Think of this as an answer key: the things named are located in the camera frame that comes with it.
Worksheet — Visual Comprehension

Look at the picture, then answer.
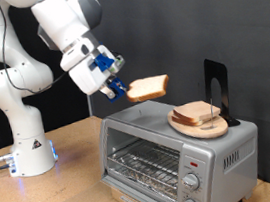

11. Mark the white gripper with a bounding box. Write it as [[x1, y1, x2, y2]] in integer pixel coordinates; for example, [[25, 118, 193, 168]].
[[56, 31, 130, 107]]

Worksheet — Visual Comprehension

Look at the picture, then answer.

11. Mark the thick white bread slice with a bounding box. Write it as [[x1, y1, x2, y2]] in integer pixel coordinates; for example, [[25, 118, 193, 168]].
[[124, 73, 173, 104]]

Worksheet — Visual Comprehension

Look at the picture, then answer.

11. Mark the glass oven door with handle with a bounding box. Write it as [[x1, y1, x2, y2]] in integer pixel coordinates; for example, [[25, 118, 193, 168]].
[[55, 165, 180, 202]]

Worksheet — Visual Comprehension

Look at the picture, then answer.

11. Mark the silver toaster oven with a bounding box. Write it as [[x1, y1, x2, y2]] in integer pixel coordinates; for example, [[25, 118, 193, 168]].
[[90, 86, 268, 202]]

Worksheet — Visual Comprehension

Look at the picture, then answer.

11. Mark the vertical metal pole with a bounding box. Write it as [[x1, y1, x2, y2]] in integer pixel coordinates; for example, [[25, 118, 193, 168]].
[[85, 93, 95, 118]]

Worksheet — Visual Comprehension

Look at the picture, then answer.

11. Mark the thin bread slice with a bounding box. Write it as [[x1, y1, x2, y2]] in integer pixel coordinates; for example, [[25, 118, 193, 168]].
[[170, 110, 207, 130], [171, 97, 222, 127]]

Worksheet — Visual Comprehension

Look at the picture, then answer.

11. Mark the round wooden board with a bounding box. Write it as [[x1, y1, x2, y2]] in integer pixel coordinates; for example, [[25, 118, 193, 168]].
[[166, 101, 231, 145]]

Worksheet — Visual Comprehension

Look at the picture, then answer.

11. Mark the thin metal pin on board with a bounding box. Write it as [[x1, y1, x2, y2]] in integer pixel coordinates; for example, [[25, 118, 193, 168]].
[[197, 98, 218, 131]]

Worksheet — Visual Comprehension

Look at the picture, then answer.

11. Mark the black metal bookend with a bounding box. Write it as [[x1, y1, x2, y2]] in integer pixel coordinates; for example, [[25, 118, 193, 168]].
[[200, 55, 242, 131]]

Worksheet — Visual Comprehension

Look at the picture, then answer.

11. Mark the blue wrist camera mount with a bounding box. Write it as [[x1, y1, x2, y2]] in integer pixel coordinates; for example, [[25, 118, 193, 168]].
[[93, 52, 117, 74]]

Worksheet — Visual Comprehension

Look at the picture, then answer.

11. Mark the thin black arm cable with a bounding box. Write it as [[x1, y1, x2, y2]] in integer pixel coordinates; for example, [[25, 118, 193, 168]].
[[0, 0, 74, 99]]

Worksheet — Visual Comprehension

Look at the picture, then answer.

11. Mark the wire oven rack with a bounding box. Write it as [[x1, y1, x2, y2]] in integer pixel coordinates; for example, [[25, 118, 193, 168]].
[[104, 134, 187, 202]]

